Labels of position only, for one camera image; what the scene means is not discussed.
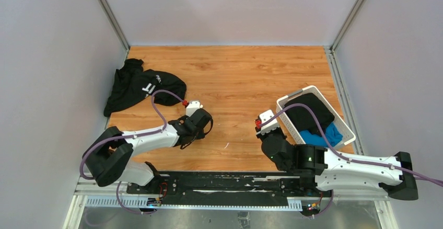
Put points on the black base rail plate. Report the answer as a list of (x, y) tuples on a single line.
[(210, 190)]

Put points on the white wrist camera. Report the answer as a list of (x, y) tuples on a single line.
[(192, 107), (268, 122)]

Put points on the black cloth with white print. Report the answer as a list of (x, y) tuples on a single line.
[(132, 84)]

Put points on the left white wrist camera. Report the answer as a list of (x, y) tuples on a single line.
[(192, 107)]

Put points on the black cloth in basket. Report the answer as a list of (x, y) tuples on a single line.
[(301, 117)]

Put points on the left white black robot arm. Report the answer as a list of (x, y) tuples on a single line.
[(109, 159)]

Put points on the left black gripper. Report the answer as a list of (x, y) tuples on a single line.
[(201, 135)]

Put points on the white plastic basket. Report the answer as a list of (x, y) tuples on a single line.
[(348, 135)]

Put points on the blue cloth in basket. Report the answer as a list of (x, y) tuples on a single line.
[(332, 135)]

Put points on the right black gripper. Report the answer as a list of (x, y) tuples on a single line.
[(278, 130)]

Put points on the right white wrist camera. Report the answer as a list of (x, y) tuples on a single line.
[(268, 122)]

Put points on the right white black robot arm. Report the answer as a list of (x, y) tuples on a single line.
[(322, 169)]

